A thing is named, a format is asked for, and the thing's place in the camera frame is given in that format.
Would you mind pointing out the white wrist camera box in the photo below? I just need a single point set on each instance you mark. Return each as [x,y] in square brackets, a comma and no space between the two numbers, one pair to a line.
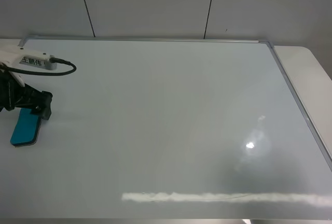
[12,56]

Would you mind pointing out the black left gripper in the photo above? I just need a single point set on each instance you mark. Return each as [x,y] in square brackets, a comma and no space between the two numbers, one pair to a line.
[14,95]

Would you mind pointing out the teal whiteboard eraser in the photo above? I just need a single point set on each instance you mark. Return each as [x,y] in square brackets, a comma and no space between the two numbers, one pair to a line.
[26,130]

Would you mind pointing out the white whiteboard with aluminium frame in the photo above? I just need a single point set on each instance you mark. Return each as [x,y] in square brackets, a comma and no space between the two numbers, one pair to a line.
[166,129]

